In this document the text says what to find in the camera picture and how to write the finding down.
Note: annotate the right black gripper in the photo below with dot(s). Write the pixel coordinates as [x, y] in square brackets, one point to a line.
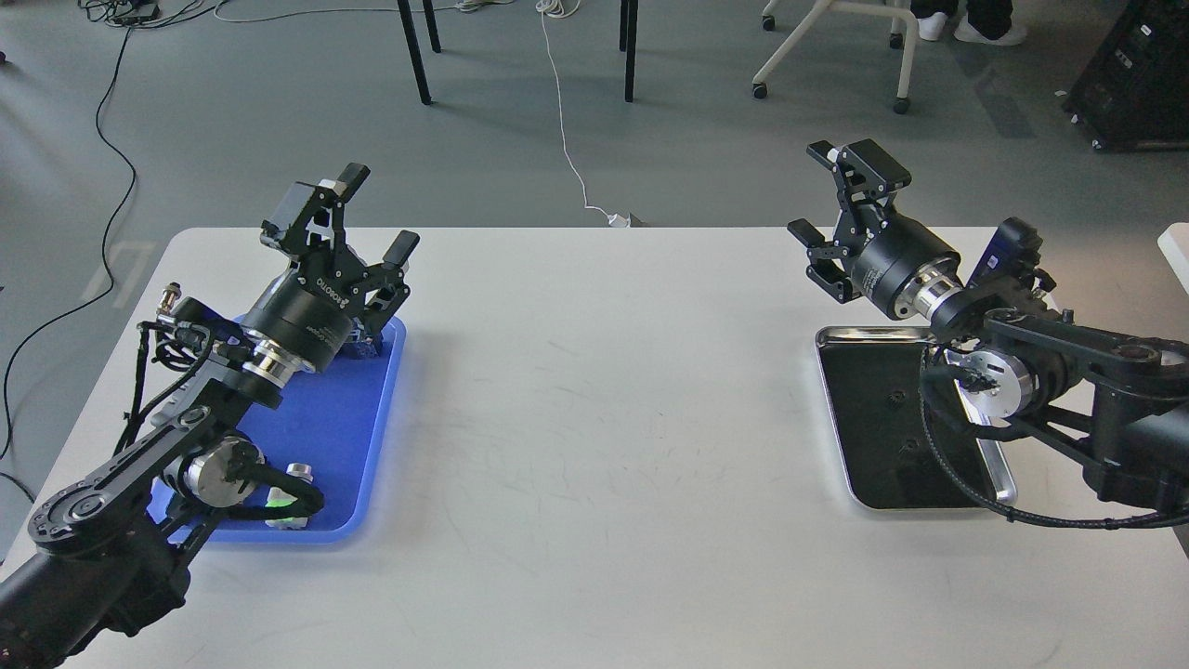
[902, 268]

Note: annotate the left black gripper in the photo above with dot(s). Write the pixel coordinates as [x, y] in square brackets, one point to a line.
[307, 313]

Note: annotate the small black gear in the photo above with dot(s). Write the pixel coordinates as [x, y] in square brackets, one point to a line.
[896, 399]

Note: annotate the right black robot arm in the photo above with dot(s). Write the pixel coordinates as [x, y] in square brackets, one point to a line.
[1002, 363]

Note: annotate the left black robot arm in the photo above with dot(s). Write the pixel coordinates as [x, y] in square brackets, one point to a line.
[114, 549]

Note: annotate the blue plastic tray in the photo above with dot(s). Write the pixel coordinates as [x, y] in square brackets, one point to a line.
[334, 422]

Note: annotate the silver metal tray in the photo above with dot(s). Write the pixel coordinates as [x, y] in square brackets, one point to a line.
[886, 455]

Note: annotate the white shoes of person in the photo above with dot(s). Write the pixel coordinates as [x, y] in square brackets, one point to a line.
[984, 22]

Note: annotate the black equipment case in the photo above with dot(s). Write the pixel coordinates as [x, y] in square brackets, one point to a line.
[1133, 93]

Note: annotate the white table edge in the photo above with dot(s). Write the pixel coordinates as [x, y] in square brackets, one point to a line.
[1173, 242]

